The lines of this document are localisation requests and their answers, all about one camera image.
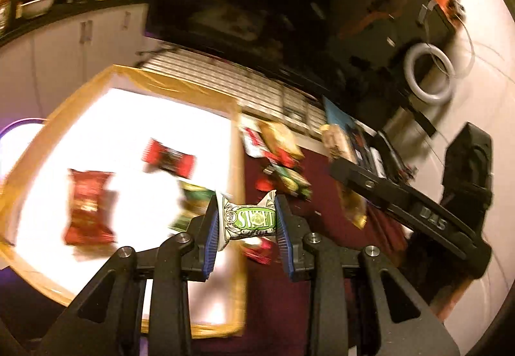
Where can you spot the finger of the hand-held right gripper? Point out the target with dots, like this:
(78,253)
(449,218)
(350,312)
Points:
(368,183)

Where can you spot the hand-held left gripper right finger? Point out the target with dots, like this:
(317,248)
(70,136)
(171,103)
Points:
(283,243)

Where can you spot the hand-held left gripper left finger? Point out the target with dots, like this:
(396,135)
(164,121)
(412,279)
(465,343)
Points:
(211,243)

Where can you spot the white green candy packet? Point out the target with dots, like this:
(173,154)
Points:
(247,219)

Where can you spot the dark green snack packet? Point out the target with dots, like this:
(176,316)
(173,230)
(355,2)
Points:
(189,203)

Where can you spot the beige packet with red label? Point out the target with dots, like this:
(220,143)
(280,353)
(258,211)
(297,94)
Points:
(338,143)

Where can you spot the red black snack packet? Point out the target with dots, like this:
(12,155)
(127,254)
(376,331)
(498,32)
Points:
(169,157)

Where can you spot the white red snack packet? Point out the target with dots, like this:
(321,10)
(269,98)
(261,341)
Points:
(251,139)

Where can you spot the large red snack packet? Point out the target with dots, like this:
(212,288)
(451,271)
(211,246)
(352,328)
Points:
(88,207)

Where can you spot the cardboard tray box white inside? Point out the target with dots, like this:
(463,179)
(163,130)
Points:
(120,119)

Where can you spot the white device with round dial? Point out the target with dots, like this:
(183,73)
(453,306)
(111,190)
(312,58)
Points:
(376,161)

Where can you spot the small red snack packet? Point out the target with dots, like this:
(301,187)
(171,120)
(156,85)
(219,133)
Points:
(265,183)
(260,250)
(281,158)

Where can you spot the maroon cloth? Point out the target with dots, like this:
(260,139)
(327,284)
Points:
(273,299)

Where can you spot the blue notebook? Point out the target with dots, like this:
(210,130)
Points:
(336,113)

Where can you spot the beige snack packet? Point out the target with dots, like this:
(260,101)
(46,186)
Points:
(279,139)

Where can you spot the beige grey keyboard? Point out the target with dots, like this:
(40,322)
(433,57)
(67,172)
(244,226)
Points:
(225,78)

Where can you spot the black computer monitor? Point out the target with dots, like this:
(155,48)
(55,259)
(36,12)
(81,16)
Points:
(301,10)

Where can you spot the purple lit round appliance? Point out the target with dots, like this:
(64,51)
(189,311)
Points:
(20,135)

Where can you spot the white kitchen base cabinet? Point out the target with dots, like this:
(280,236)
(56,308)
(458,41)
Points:
(60,50)

